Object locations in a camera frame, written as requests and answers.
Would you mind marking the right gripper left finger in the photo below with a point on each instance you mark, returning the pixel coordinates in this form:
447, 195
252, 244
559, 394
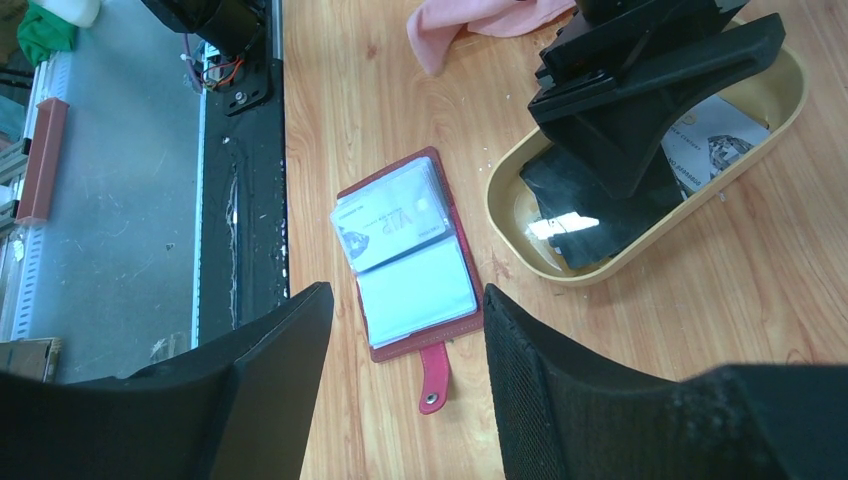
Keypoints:
238, 407

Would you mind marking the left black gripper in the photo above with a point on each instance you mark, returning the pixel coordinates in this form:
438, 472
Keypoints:
620, 73

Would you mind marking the yellow oval tray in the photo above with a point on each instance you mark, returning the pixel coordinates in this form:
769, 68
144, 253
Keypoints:
712, 145

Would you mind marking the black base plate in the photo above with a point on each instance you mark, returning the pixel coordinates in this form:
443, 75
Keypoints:
243, 265

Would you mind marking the white VIP card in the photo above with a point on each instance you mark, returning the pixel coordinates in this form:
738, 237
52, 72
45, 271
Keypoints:
392, 215

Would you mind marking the red leather card holder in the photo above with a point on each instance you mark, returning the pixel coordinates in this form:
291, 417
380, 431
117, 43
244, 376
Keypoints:
416, 302

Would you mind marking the pink cloth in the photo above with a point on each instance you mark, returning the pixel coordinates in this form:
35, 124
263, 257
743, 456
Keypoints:
433, 26

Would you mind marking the red brown bar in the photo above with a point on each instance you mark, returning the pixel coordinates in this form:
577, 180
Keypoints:
43, 159

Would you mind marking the black credit card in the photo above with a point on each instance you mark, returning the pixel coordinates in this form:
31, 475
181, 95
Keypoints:
579, 219

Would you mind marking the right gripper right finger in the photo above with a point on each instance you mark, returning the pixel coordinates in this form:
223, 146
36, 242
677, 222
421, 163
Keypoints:
565, 412

